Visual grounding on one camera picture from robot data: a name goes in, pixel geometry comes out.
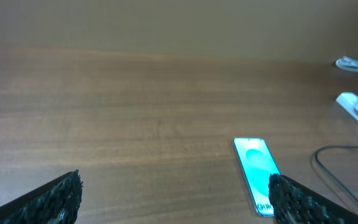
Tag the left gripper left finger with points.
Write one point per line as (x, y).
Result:
(57, 201)

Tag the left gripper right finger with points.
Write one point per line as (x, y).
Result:
(292, 202)

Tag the smartphone with teal screen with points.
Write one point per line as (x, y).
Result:
(257, 165)

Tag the white power strip socket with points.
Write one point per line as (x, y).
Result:
(347, 101)

